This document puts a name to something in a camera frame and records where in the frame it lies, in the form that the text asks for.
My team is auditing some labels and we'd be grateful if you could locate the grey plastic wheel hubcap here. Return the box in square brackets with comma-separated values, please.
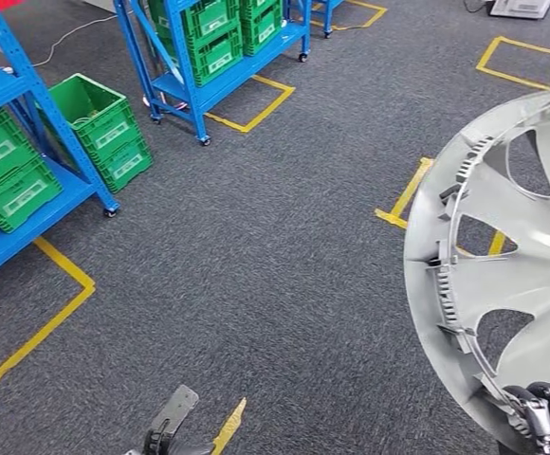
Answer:
[403, 86, 550, 455]

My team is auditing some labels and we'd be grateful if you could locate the white flat device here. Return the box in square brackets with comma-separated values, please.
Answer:
[487, 0, 550, 20]

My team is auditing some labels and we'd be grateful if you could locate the green plastic crate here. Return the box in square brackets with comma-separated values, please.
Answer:
[47, 73, 154, 194]
[240, 0, 284, 58]
[147, 0, 243, 88]
[0, 108, 63, 235]

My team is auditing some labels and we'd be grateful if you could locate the white cable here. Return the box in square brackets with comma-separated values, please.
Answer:
[32, 10, 136, 68]

